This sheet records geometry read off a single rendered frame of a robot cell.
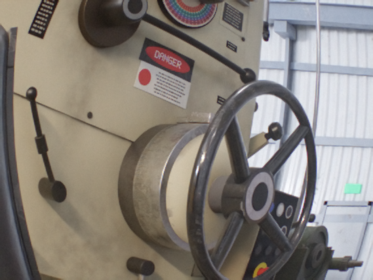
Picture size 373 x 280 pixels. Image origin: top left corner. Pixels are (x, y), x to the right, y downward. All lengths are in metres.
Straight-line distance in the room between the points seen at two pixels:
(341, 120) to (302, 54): 1.61
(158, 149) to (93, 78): 0.16
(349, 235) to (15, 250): 8.61
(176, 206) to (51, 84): 0.29
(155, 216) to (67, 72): 0.27
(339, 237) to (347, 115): 2.17
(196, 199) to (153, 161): 0.19
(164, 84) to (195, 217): 0.34
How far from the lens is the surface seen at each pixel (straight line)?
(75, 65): 1.01
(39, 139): 0.91
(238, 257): 1.24
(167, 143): 1.04
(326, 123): 9.69
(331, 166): 9.42
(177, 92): 1.17
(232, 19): 1.31
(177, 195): 1.02
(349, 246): 8.80
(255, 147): 1.39
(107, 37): 1.03
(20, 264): 0.30
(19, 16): 0.93
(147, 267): 1.10
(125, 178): 1.07
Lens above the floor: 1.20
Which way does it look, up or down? 10 degrees up
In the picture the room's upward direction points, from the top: 12 degrees clockwise
